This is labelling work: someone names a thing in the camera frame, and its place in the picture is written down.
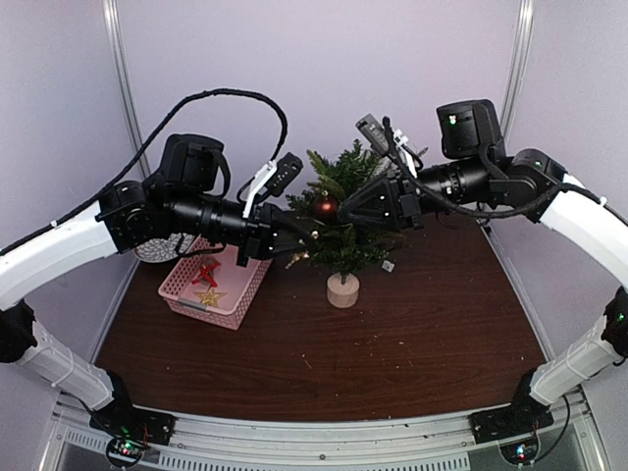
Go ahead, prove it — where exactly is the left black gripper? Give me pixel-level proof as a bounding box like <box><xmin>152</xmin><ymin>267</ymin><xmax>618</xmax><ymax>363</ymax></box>
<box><xmin>169</xmin><ymin>187</ymin><xmax>317</xmax><ymax>267</ymax></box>

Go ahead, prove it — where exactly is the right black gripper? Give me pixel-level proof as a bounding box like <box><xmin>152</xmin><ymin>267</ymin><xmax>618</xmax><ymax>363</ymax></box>
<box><xmin>337</xmin><ymin>153</ymin><xmax>492</xmax><ymax>233</ymax></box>

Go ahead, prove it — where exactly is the gold glitter berry sprig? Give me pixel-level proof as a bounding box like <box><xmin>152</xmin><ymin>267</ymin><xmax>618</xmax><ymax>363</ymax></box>
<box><xmin>285</xmin><ymin>230</ymin><xmax>320</xmax><ymax>270</ymax></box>

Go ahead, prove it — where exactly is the red ball ornament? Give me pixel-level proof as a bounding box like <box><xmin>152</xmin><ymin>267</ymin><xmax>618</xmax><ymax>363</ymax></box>
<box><xmin>312</xmin><ymin>190</ymin><xmax>339</xmax><ymax>224</ymax></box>

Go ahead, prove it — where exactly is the small green christmas tree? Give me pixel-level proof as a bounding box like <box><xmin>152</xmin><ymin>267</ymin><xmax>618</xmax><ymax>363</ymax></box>
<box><xmin>286</xmin><ymin>140</ymin><xmax>404</xmax><ymax>308</ymax></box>

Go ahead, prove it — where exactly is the fairy light string with battery box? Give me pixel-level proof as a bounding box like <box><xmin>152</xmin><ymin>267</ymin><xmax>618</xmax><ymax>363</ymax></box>
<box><xmin>380</xmin><ymin>146</ymin><xmax>428</xmax><ymax>274</ymax></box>

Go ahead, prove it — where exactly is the pink plastic basket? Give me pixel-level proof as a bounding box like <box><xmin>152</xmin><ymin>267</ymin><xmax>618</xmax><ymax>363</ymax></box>
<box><xmin>158</xmin><ymin>237</ymin><xmax>272</xmax><ymax>331</ymax></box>

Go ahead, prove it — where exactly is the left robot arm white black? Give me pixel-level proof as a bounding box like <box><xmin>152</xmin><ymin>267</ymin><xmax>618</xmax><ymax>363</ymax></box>
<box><xmin>1</xmin><ymin>134</ymin><xmax>311</xmax><ymax>436</ymax></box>

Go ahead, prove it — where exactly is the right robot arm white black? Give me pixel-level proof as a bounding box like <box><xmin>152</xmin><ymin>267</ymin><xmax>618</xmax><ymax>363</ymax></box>
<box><xmin>338</xmin><ymin>99</ymin><xmax>627</xmax><ymax>434</ymax></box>

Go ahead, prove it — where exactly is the red ribbon bow ornament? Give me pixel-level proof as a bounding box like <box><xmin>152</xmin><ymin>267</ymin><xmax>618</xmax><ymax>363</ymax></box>
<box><xmin>191</xmin><ymin>261</ymin><xmax>221</xmax><ymax>288</ymax></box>

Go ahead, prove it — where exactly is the gold star ornament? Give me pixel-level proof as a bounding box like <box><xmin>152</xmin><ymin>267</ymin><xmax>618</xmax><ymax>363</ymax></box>
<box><xmin>194</xmin><ymin>287</ymin><xmax>227</xmax><ymax>307</ymax></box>

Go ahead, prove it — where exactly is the blue white patterned plate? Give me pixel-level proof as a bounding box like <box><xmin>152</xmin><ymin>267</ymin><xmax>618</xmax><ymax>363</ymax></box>
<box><xmin>133</xmin><ymin>234</ymin><xmax>182</xmax><ymax>264</ymax></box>

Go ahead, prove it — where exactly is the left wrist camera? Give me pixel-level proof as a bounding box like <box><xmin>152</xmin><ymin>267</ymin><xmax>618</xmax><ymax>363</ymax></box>
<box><xmin>242</xmin><ymin>152</ymin><xmax>303</xmax><ymax>219</ymax></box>

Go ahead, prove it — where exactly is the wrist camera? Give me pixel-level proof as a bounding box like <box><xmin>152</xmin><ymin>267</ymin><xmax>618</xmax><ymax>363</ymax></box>
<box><xmin>242</xmin><ymin>152</ymin><xmax>303</xmax><ymax>219</ymax></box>
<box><xmin>355</xmin><ymin>113</ymin><xmax>421</xmax><ymax>178</ymax></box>

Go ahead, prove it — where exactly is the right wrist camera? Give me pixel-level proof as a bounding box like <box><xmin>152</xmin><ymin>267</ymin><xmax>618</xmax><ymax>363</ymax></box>
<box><xmin>355</xmin><ymin>113</ymin><xmax>421</xmax><ymax>178</ymax></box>

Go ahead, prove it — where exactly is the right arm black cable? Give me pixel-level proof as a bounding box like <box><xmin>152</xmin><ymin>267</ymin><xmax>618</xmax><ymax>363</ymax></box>
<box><xmin>382</xmin><ymin>116</ymin><xmax>565</xmax><ymax>217</ymax></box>

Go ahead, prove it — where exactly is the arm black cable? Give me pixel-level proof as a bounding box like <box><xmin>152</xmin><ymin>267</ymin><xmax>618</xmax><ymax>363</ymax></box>
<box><xmin>0</xmin><ymin>88</ymin><xmax>289</xmax><ymax>256</ymax></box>
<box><xmin>382</xmin><ymin>116</ymin><xmax>565</xmax><ymax>217</ymax></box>

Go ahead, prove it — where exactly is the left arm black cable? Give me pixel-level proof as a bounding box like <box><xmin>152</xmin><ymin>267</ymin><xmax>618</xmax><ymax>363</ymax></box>
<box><xmin>0</xmin><ymin>88</ymin><xmax>289</xmax><ymax>256</ymax></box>

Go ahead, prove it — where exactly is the aluminium front rail frame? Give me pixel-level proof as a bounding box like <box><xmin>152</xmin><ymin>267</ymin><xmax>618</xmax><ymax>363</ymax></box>
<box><xmin>36</xmin><ymin>387</ymin><xmax>614</xmax><ymax>471</ymax></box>

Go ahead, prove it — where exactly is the left aluminium corner post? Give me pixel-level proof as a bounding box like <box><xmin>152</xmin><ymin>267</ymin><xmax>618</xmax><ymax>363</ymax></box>
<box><xmin>102</xmin><ymin>0</ymin><xmax>142</xmax><ymax>151</ymax></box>

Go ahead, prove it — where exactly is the aluminium corner post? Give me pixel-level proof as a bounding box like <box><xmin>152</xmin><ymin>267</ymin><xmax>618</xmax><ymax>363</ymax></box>
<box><xmin>500</xmin><ymin>0</ymin><xmax>535</xmax><ymax>137</ymax></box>
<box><xmin>102</xmin><ymin>0</ymin><xmax>142</xmax><ymax>151</ymax></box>

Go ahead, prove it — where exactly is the right aluminium corner post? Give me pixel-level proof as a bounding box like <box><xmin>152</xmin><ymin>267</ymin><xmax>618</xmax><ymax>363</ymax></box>
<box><xmin>500</xmin><ymin>0</ymin><xmax>535</xmax><ymax>137</ymax></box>

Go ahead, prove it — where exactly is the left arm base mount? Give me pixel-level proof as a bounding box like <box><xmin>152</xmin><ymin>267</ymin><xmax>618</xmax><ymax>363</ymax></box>
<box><xmin>81</xmin><ymin>403</ymin><xmax>176</xmax><ymax>469</ymax></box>

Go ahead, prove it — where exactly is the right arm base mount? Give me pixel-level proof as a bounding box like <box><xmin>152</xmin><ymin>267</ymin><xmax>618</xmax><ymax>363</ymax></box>
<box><xmin>469</xmin><ymin>406</ymin><xmax>554</xmax><ymax>467</ymax></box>

